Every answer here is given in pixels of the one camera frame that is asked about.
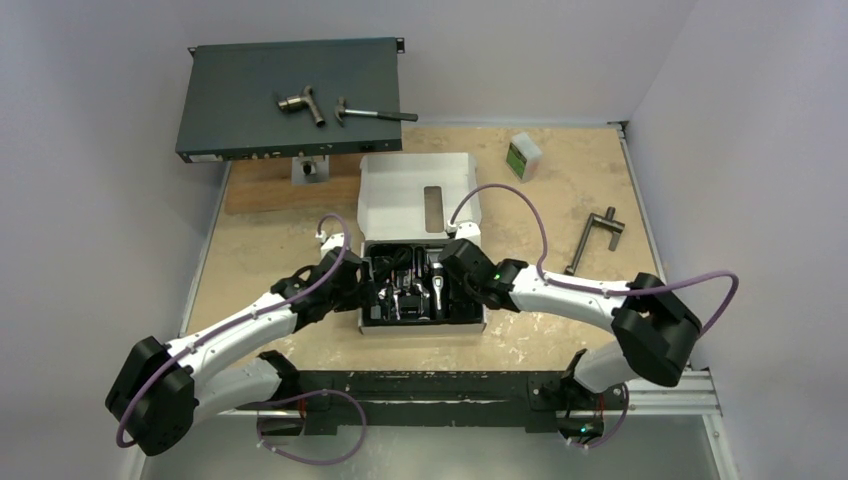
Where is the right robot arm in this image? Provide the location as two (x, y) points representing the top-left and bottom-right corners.
(439, 239), (702, 407)

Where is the dark rack-mount equipment case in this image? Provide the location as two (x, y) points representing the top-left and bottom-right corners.
(175, 37), (405, 163)

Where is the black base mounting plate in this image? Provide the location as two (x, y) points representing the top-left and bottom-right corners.
(256, 370), (626, 438)

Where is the small metal bracket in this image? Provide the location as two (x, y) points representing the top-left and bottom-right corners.
(291, 155), (330, 185)

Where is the white hair clipper kit box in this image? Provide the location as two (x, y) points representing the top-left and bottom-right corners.
(357, 153), (485, 335)

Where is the small claw hammer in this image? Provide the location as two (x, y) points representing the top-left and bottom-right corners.
(334, 97), (419, 125)

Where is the wooden board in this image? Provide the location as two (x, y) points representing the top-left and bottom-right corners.
(224, 154), (363, 215)

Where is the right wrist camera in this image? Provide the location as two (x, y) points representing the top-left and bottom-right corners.
(446, 221), (482, 247)

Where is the metal clamp tool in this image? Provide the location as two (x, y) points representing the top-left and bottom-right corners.
(564, 206), (626, 278)

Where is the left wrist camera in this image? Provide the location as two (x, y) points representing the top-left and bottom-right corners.
(315, 230), (349, 258)

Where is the black plastic insert tray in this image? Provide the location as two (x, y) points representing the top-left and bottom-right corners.
(359, 242), (486, 332)

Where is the black silver hair clipper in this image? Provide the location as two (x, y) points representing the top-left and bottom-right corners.
(430, 261), (446, 319)

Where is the white foam block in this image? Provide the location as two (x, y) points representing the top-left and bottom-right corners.
(505, 132), (543, 182)

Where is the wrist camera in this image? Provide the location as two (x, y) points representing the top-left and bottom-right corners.
(315, 230), (349, 258)
(446, 221), (482, 247)

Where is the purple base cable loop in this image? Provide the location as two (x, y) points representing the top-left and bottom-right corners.
(256, 388), (369, 466)

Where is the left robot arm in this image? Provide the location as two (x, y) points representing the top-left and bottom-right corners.
(105, 246), (364, 456)

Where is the metal pipe tee fitting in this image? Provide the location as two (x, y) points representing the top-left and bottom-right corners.
(274, 85), (326, 128)

